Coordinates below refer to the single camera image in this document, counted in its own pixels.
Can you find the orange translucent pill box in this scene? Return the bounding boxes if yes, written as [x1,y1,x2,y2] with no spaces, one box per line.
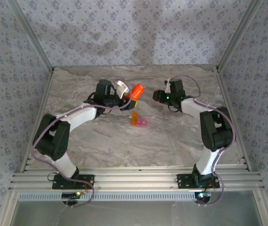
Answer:
[130,112,140,126]

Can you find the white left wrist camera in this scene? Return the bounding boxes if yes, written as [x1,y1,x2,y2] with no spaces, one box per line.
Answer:
[115,80,132,99]

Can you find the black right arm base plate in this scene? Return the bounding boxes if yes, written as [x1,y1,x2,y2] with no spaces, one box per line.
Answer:
[176,173,221,190]

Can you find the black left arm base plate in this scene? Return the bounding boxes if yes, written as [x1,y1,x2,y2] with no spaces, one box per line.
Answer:
[51,173,95,190]

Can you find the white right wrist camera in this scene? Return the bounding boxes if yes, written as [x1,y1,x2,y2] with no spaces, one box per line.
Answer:
[164,77,172,93]

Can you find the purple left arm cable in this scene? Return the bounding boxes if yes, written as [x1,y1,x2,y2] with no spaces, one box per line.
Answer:
[30,79,133,208]

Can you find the small circuit board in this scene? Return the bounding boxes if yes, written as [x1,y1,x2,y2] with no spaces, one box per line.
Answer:
[193,192,212,200]
[61,192,82,199]

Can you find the grey slotted cable duct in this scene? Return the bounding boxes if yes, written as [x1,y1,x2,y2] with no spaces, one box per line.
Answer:
[18,191,197,202]

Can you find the pink translucent pill box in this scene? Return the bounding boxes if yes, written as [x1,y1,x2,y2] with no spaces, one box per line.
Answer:
[136,118,149,128]

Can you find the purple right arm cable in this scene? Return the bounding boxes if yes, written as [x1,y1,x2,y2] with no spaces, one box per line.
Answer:
[169,74,237,207]

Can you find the orange pill bottle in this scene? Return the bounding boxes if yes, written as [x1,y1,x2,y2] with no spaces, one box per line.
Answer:
[131,83,146,101]

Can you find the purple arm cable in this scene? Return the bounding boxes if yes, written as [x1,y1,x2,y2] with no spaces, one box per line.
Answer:
[30,79,133,208]
[169,74,237,207]

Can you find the aluminium frame leg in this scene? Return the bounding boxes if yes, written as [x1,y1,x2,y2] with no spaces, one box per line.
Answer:
[0,190,20,226]
[252,189,268,226]

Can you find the aluminium side rail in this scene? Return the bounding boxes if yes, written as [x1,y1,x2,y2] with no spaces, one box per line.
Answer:
[215,67,252,172]
[18,67,55,173]

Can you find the aluminium corner post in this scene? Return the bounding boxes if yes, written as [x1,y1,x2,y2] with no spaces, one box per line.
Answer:
[6,0,55,73]
[215,0,264,72]

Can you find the small left circuit board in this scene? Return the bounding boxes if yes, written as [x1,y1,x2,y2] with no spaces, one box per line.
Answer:
[61,192,82,199]

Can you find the aluminium rail beam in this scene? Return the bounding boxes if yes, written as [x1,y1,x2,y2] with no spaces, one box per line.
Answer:
[8,165,266,192]

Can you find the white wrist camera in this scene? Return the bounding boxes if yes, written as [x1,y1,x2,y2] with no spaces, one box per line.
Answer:
[164,77,172,93]
[115,80,132,99]

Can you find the small right circuit board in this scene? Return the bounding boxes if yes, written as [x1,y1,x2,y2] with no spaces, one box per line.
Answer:
[193,192,212,200]

